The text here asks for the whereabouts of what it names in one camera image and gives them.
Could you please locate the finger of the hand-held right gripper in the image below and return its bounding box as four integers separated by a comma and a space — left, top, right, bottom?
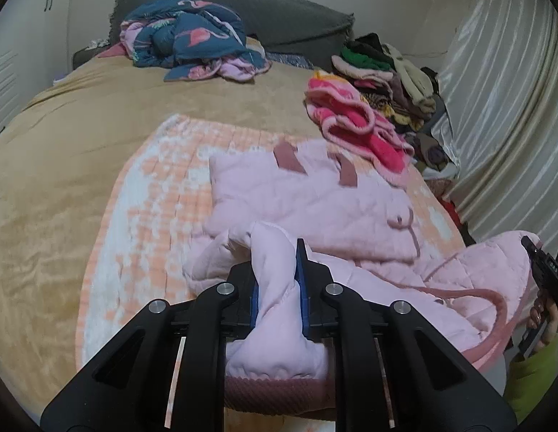
521, 235, 544, 258

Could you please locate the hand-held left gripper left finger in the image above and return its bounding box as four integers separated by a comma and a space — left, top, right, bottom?
40, 261, 262, 432

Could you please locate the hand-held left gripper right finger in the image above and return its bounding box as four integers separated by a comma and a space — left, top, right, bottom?
296, 238, 518, 432

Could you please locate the pink quilted robe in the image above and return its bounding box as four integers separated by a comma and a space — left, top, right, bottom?
182, 139, 543, 415

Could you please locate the person's right forearm green sleeve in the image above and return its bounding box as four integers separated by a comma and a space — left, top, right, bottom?
504, 337, 558, 424

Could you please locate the pile of folded clothes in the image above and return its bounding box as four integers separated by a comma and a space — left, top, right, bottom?
330, 32, 446, 131

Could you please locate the person's right hand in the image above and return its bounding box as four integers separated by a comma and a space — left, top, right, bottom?
527, 296, 558, 349

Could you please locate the white satin curtain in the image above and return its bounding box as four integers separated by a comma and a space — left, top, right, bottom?
423, 0, 558, 253

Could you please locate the pink fleece garment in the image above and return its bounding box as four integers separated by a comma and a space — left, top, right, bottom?
304, 72, 415, 176

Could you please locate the dark patterned cloth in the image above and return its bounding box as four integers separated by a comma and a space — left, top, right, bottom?
265, 51, 316, 69

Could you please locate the tan bed blanket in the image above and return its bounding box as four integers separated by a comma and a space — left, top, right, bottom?
0, 38, 343, 415

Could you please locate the grey headboard cushion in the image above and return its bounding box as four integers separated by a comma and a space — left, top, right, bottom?
72, 0, 355, 70

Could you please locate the blue flamingo print quilt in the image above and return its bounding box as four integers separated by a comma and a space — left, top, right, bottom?
119, 0, 273, 82

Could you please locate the white wardrobe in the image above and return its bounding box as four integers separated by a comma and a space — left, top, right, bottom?
0, 0, 77, 145

